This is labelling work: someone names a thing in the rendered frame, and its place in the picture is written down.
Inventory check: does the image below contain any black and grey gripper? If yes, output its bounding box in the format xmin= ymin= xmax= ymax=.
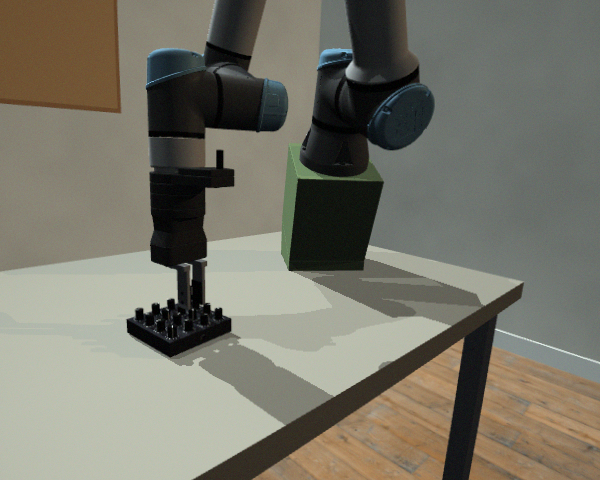
xmin=149 ymin=137 xmax=234 ymax=310

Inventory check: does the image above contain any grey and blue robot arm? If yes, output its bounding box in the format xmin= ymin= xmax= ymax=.
xmin=146 ymin=0 xmax=435 ymax=177

